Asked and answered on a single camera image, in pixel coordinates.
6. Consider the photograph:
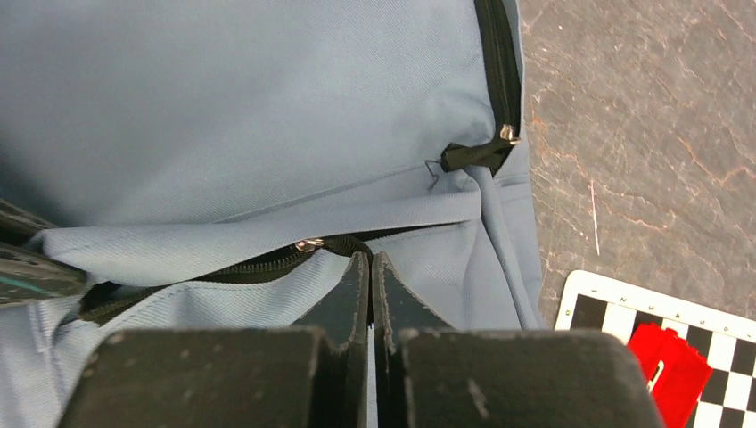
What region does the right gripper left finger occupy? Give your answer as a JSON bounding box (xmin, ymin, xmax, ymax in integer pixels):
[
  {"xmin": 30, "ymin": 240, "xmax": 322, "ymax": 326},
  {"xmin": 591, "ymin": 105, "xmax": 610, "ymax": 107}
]
[{"xmin": 59, "ymin": 252, "xmax": 370, "ymax": 427}]

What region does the blue fabric backpack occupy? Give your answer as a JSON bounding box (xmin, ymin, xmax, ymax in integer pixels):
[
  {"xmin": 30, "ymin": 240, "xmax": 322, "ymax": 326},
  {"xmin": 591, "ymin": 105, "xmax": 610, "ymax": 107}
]
[{"xmin": 1, "ymin": 1, "xmax": 543, "ymax": 427}]

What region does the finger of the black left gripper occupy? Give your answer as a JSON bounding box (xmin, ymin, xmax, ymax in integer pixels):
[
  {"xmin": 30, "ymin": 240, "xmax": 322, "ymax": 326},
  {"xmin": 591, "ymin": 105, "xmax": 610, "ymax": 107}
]
[{"xmin": 1, "ymin": 200, "xmax": 86, "ymax": 305}]

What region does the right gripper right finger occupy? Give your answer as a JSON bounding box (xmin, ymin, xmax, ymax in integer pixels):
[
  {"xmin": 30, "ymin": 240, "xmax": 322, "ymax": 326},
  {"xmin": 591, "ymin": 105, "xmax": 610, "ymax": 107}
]
[{"xmin": 371, "ymin": 253, "xmax": 662, "ymax": 427}]

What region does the red toy block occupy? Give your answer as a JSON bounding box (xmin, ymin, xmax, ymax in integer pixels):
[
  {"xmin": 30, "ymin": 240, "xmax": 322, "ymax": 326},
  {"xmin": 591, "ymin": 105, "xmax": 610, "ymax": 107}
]
[{"xmin": 628, "ymin": 324, "xmax": 713, "ymax": 428}]

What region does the black white checkered mat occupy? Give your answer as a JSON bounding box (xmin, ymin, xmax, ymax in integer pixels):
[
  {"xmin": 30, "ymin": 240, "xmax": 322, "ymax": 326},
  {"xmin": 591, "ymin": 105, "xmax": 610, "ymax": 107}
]
[{"xmin": 555, "ymin": 270, "xmax": 755, "ymax": 427}]

